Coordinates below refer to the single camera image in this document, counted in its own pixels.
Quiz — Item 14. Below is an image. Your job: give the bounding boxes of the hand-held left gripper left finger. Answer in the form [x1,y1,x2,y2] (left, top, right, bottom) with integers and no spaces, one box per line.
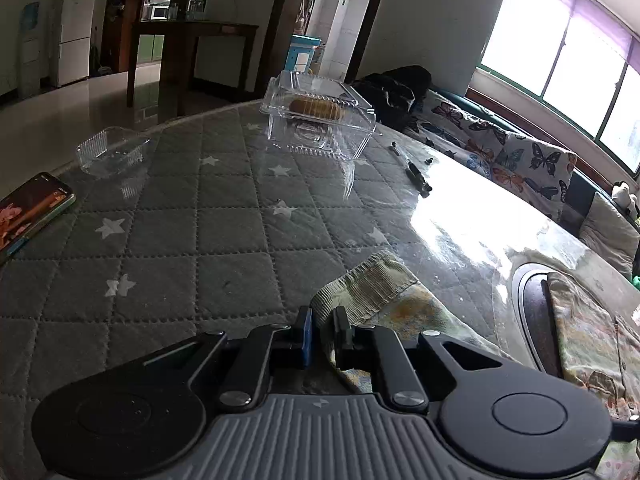
[141,306,315,409]

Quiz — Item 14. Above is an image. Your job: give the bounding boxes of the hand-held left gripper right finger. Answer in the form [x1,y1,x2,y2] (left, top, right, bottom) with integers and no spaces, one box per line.
[332,306,503,409]

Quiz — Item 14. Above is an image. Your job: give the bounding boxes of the patterned green children's garment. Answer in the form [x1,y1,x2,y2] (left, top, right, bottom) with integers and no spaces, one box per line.
[310,250,640,480]

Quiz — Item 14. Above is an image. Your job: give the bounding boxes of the grey quilted star table cover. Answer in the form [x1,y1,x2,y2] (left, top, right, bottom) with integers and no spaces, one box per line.
[0,105,501,480]

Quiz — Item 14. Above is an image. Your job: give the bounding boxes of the black pen tool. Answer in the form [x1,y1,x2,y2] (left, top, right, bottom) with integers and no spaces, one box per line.
[404,157,434,199]

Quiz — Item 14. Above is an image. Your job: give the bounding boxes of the clear plastic clamshell container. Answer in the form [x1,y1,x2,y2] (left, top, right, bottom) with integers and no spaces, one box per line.
[260,70,383,201]

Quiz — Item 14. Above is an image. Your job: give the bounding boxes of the brown bread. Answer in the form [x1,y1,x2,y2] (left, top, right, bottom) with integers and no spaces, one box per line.
[290,97,346,120]

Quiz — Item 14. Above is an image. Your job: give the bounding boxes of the butterfly print sofa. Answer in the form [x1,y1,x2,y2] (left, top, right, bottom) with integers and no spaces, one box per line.
[350,67,640,281]

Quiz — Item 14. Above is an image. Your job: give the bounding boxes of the black clothing pile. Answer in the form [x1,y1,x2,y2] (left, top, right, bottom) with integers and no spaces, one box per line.
[352,65,433,131]

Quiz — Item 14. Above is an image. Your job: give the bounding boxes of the clear plastic tray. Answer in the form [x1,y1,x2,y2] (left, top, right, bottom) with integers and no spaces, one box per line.
[76,126,152,179]

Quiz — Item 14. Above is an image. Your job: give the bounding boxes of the blue white storage box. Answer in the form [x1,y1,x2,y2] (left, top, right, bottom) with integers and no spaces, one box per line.
[286,34,323,77]

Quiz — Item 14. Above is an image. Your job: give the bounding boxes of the grey cushion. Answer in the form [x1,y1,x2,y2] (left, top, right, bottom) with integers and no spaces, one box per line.
[579,192,640,278]

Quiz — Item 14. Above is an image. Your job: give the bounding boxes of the smartphone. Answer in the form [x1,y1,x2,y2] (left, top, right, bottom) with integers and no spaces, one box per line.
[0,172,77,266]

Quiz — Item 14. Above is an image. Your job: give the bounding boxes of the plush toy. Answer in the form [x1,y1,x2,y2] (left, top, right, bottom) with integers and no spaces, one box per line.
[612,180,640,221]

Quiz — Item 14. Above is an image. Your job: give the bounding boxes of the dark wooden table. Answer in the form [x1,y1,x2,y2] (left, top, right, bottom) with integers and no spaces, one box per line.
[126,20,260,116]

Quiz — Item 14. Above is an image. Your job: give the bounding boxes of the window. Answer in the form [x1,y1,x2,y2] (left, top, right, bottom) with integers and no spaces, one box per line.
[472,0,640,173]

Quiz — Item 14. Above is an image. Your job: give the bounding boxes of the wooden cabinet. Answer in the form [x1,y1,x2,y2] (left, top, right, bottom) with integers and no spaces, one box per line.
[102,0,216,73]

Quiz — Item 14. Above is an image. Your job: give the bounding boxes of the white refrigerator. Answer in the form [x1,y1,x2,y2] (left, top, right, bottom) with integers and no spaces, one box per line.
[50,0,99,88]

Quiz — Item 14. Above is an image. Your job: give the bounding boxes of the water dispenser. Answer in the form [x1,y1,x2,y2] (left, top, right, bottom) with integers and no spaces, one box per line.
[19,2,41,98]

